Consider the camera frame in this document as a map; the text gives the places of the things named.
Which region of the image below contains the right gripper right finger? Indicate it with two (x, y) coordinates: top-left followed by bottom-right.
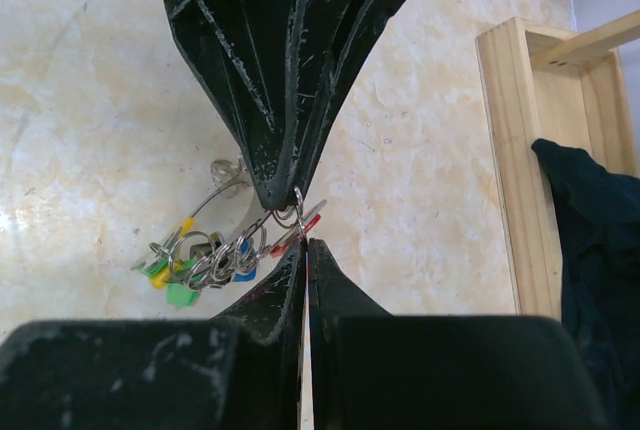
(308, 239), (609, 429)

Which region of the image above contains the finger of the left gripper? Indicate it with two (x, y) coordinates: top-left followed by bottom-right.
(163, 0), (293, 209)
(289, 0), (406, 192)

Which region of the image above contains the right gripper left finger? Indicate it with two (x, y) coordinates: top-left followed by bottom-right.
(1, 242), (306, 429)

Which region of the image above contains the large keyring with rings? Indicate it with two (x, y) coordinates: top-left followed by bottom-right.
(131, 158), (327, 308)

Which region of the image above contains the key with red tag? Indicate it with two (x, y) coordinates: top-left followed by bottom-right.
(269, 214), (321, 258)

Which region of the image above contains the wooden clothes rack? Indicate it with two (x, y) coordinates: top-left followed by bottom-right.
(476, 12), (639, 320)

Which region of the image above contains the dark navy tank top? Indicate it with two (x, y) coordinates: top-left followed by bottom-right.
(531, 139), (639, 429)

